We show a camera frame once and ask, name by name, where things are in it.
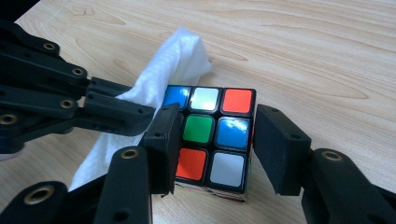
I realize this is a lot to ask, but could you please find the thin wire strand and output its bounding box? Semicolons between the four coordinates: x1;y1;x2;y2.
161;182;247;203

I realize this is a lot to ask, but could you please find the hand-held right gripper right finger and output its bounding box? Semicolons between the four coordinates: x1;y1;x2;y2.
252;104;396;224

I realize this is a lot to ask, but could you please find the white wet wipe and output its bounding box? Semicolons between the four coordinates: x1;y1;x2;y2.
67;25;215;192

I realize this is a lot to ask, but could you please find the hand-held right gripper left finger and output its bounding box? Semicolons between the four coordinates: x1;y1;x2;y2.
92;103;185;224

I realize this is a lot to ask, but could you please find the multicoloured puzzle cube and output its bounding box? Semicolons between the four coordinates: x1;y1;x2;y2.
162;84;259;203

